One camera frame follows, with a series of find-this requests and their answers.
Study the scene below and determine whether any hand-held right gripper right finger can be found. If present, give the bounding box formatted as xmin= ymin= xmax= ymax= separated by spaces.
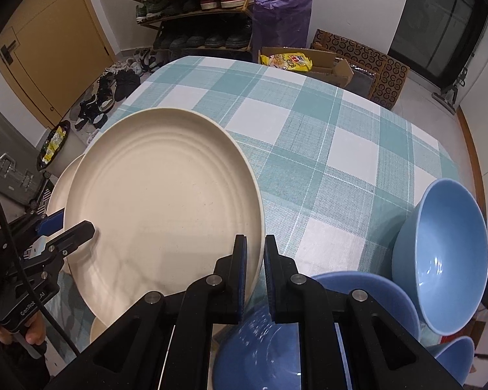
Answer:
xmin=264 ymin=234 xmax=464 ymax=390

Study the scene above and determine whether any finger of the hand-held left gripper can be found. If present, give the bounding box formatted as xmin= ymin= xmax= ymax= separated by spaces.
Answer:
xmin=20 ymin=220 xmax=96 ymax=269
xmin=8 ymin=208 xmax=66 ymax=249

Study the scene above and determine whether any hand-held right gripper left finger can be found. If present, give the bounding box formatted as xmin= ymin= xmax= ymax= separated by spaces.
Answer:
xmin=45 ymin=234 xmax=249 ymax=390

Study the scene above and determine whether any cream plate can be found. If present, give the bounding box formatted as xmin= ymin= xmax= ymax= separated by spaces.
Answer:
xmin=63 ymin=108 xmax=266 ymax=328
xmin=46 ymin=152 xmax=111 ymax=345

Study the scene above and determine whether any dark blue bowl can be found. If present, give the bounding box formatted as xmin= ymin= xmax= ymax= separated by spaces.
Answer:
xmin=212 ymin=270 xmax=421 ymax=390

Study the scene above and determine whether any light blue bowl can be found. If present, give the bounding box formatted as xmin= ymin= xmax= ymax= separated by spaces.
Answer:
xmin=429 ymin=335 xmax=476 ymax=387
xmin=391 ymin=177 xmax=488 ymax=336

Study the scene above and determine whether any person's left hand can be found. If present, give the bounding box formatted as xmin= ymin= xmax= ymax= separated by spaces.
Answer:
xmin=0 ymin=315 xmax=46 ymax=346

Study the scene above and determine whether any white trash bin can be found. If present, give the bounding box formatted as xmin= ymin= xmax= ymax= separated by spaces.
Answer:
xmin=38 ymin=121 xmax=91 ymax=179

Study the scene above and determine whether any silver suitcase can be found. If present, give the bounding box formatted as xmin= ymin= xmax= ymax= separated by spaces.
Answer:
xmin=0 ymin=107 xmax=49 ymax=206

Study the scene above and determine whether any teal checkered tablecloth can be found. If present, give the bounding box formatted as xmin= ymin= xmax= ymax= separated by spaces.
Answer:
xmin=45 ymin=56 xmax=461 ymax=348

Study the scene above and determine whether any pile of dark shoes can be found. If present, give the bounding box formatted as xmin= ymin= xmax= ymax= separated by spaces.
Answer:
xmin=74 ymin=48 xmax=165 ymax=131

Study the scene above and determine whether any wooden door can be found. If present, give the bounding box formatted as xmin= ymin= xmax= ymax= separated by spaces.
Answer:
xmin=0 ymin=0 xmax=116 ymax=131

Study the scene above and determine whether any plain cardboard box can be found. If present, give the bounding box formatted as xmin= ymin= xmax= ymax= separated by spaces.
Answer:
xmin=259 ymin=46 xmax=354 ymax=90

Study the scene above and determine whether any silver foil bag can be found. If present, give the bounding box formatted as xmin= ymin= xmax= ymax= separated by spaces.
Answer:
xmin=335 ymin=58 xmax=380 ymax=99

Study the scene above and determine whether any yellow snack packet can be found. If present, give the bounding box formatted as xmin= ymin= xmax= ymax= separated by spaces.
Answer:
xmin=261 ymin=51 xmax=313 ymax=73

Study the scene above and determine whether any patterned cardboard box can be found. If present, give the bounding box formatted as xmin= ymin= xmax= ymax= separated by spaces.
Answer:
xmin=311 ymin=29 xmax=410 ymax=110

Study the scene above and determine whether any grey floor mop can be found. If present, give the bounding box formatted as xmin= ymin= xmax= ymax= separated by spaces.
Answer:
xmin=432 ymin=69 xmax=468 ymax=114

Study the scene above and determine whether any purple plastic bag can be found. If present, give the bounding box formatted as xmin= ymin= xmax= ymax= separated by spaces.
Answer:
xmin=252 ymin=0 xmax=313 ymax=55

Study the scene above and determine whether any white cabinet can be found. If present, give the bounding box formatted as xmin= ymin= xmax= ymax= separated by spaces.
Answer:
xmin=455 ymin=10 xmax=488 ymax=108

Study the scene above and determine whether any black glass door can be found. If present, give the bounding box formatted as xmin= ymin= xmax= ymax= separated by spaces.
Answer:
xmin=388 ymin=0 xmax=488 ymax=90

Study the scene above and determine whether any black cable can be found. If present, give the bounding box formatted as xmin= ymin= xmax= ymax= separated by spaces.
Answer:
xmin=0 ymin=176 xmax=81 ymax=354

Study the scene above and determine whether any black door handle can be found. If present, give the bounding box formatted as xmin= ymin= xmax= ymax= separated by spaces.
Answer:
xmin=0 ymin=42 xmax=18 ymax=66

